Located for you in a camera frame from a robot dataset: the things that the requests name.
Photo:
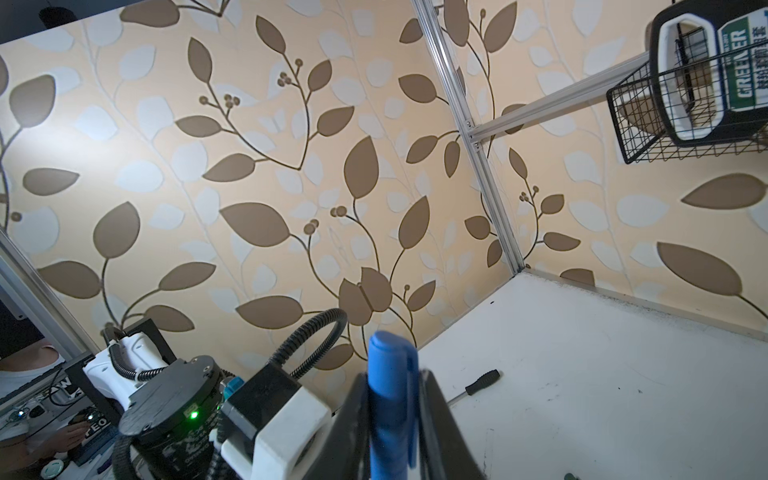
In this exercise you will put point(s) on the black handled screwdriver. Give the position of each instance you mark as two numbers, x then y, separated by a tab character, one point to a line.
483	382

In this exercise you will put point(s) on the blue pen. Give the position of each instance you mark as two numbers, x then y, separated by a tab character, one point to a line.
393	402

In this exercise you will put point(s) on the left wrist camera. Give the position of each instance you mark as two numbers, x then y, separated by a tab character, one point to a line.
274	426

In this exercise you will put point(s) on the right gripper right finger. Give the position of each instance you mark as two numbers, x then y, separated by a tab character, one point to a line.
443	453

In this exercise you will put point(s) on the black bit set case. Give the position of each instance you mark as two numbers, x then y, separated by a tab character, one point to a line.
708	63

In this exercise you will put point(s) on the black wire basket back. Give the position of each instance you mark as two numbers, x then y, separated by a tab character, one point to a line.
641	134

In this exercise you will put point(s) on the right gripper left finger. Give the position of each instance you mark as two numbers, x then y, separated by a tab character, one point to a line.
345	453

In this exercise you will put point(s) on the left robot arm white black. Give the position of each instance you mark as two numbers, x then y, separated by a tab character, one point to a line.
192	420

